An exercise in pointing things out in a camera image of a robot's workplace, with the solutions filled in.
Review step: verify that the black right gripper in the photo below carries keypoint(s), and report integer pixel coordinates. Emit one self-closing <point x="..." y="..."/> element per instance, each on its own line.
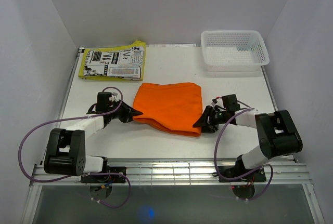
<point x="209" y="126"/>

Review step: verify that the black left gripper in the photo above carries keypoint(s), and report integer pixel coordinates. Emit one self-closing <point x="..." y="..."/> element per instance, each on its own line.
<point x="128" y="113"/>

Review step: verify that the orange trousers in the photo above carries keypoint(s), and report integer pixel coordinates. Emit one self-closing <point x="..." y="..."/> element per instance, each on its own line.
<point x="171" y="108"/>

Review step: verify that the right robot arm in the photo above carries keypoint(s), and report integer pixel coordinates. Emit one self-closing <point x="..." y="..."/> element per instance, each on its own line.
<point x="277" y="134"/>

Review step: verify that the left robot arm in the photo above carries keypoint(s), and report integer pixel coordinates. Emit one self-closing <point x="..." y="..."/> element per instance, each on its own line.
<point x="66" y="149"/>

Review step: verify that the newspaper print yellow folded trousers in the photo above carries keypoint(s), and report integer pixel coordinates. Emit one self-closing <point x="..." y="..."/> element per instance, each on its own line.
<point x="115" y="63"/>

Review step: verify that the white perforated plastic basket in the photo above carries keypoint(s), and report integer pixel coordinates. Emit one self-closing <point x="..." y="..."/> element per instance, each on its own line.
<point x="233" y="50"/>

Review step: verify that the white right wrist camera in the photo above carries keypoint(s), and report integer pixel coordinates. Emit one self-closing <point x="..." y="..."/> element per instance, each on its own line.
<point x="217" y="103"/>

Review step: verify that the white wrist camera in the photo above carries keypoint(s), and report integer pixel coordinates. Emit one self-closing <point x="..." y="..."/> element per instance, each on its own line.
<point x="217" y="103"/>
<point x="113" y="99"/>

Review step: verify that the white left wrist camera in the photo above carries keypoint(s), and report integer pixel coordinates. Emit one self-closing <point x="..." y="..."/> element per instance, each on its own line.
<point x="113" y="99"/>

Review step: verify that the aluminium table edge rail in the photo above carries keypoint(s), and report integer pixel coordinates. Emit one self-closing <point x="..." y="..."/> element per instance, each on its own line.
<point x="199" y="172"/>

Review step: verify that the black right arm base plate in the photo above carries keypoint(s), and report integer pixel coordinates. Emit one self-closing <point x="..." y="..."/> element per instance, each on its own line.
<point x="240" y="175"/>

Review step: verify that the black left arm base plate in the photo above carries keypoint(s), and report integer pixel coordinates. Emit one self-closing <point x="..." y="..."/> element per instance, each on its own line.
<point x="107" y="178"/>

